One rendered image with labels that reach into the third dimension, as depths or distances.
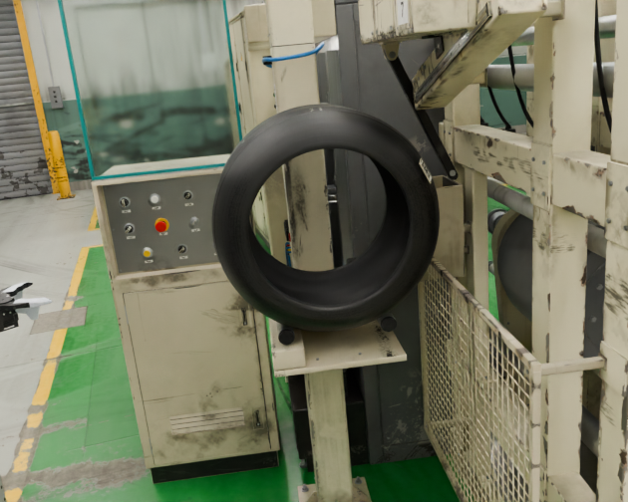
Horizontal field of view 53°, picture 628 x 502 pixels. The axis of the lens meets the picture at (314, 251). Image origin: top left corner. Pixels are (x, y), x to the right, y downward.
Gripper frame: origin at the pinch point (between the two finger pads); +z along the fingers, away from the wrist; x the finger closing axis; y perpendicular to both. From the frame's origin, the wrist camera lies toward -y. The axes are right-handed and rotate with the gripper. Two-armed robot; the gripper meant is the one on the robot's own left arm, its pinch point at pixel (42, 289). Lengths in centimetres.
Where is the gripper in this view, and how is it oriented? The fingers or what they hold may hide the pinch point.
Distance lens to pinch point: 192.6
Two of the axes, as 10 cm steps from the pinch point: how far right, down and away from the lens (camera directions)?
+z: 7.5, -2.5, 6.1
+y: 0.0, 9.2, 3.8
